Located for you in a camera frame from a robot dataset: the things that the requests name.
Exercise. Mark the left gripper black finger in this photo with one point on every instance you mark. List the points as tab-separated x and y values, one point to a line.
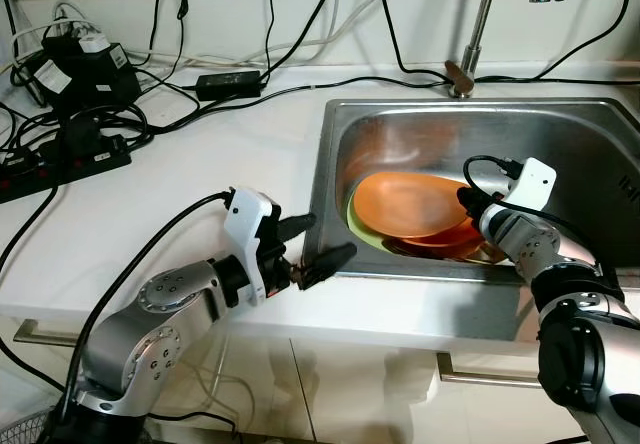
298	226
328	262

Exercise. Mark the orange plastic plate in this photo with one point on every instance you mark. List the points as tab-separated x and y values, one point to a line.
410	204

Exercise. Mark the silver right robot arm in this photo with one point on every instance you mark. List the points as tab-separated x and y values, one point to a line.
580	344

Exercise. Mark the white kitchen cabinet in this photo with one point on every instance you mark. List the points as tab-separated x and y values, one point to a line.
350	394

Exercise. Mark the metal kitchen faucet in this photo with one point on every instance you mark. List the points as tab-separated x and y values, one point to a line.
485	14

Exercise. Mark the green plastic bowl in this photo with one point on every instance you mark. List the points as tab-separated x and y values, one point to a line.
360	229

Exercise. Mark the stainless steel sink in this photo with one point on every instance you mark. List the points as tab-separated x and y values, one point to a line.
560	134

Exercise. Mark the small black power brick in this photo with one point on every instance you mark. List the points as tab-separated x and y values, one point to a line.
228	85

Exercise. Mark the black power strip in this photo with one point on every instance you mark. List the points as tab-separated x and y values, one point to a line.
70	169

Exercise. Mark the black labelled power adapter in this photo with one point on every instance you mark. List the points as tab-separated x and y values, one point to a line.
90	79

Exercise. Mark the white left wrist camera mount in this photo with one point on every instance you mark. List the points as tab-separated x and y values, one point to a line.
250	219

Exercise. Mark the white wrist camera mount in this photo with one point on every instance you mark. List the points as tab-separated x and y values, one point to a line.
250	219
535	179

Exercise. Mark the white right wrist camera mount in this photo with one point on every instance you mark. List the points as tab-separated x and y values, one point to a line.
535	179

